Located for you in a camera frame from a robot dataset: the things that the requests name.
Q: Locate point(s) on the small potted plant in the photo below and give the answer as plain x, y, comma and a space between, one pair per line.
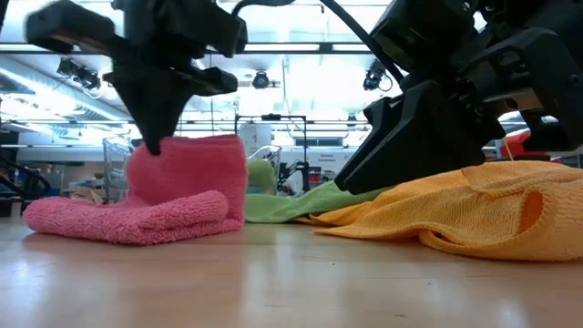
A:
98, 176

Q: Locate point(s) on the green microfiber towel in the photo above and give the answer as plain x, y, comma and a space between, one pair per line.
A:
260, 175
296, 205

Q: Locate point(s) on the black ceiling-mounted device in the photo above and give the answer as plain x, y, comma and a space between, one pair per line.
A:
79, 73
375, 75

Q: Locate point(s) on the orange microfiber towel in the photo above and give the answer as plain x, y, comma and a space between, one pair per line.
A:
455, 214

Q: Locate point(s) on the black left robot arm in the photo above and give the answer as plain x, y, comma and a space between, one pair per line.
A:
136, 18

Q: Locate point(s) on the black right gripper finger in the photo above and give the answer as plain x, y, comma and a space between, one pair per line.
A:
419, 146
380, 114

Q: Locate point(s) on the long black ceiling beam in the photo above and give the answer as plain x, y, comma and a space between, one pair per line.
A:
296, 48

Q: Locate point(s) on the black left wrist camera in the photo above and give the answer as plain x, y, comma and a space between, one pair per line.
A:
205, 25

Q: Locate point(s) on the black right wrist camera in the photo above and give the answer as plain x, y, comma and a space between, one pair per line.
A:
423, 32

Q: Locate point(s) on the low wooden shelf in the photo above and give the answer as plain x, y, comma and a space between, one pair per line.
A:
82, 192

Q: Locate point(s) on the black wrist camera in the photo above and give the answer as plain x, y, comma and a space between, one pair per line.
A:
423, 32
205, 25

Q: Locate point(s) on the black ceiling spotlight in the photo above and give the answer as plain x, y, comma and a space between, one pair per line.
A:
261, 80

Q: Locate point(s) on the clear plastic bin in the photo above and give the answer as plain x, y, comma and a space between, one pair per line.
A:
114, 164

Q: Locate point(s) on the black and red machine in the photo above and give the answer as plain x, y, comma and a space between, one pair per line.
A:
300, 175

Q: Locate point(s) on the white square column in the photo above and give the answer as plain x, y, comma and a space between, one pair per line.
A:
257, 136

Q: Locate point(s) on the pink microfiber towel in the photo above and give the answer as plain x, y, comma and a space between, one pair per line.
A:
182, 182

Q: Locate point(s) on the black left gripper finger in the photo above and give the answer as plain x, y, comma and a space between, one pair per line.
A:
152, 109

